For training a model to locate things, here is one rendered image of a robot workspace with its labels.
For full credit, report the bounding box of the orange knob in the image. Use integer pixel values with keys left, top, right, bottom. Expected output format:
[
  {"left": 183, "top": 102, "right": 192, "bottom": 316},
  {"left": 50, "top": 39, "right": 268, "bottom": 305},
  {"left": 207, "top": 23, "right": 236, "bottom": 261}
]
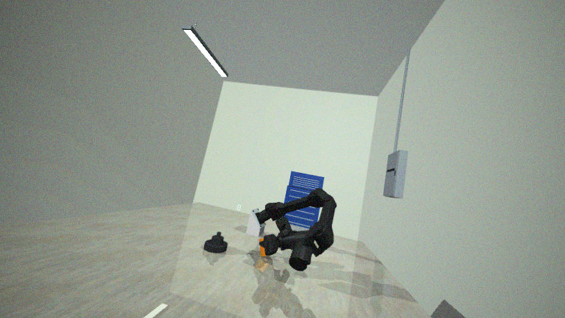
[{"left": 260, "top": 238, "right": 266, "bottom": 256}]

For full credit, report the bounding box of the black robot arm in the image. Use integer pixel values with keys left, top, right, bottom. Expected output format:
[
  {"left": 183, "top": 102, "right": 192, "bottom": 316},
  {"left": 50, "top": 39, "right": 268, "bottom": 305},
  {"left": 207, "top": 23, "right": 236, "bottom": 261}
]
[{"left": 256, "top": 188, "right": 337, "bottom": 271}]

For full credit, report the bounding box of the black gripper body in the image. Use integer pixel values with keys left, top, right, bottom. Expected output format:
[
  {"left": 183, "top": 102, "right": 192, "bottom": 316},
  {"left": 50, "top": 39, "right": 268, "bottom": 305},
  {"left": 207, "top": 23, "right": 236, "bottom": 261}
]
[{"left": 264, "top": 231, "right": 296, "bottom": 256}]

